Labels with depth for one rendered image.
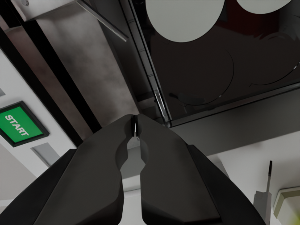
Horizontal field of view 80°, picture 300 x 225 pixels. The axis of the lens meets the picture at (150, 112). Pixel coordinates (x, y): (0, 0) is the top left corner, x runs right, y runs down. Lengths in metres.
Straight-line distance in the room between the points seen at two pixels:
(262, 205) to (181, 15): 0.26
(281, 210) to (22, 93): 0.46
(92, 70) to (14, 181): 1.97
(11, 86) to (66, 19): 0.11
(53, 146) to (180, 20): 0.25
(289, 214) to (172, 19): 0.38
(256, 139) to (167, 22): 0.22
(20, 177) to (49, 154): 1.83
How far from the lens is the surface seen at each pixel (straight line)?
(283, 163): 0.38
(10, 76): 0.26
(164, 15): 0.27
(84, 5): 0.28
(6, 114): 0.29
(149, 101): 0.36
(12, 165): 2.05
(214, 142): 0.32
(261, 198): 0.29
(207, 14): 0.28
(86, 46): 0.30
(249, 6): 0.30
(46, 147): 0.31
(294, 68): 0.37
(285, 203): 0.43
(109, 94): 0.32
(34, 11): 0.29
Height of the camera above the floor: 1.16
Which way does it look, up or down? 58 degrees down
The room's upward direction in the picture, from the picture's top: 174 degrees clockwise
